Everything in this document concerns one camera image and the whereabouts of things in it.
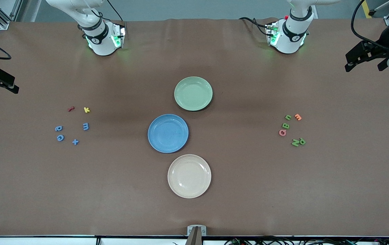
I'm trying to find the brown table cover sheet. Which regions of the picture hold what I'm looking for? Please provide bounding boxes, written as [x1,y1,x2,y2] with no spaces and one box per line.
[0,18,389,237]

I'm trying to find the pale green plate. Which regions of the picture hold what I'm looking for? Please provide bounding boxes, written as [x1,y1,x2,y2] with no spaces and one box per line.
[174,76,213,112]

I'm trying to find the blue plate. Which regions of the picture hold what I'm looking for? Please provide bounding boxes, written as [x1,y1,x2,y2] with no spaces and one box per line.
[147,114,189,154]

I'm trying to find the cream plate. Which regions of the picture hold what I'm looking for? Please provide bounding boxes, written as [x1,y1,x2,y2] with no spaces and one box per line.
[167,154,212,199]

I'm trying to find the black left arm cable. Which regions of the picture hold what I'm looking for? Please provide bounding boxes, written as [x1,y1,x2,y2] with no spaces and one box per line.
[351,0,385,48]

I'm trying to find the tangled cable bundle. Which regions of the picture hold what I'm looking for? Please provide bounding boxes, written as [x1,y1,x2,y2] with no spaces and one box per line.
[224,235,389,245]

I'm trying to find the grey metal mount bracket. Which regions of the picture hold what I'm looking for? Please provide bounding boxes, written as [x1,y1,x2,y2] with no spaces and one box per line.
[187,225,207,236]

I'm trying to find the camera mount post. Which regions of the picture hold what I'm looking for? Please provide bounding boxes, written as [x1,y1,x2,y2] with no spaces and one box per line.
[185,226,203,245]

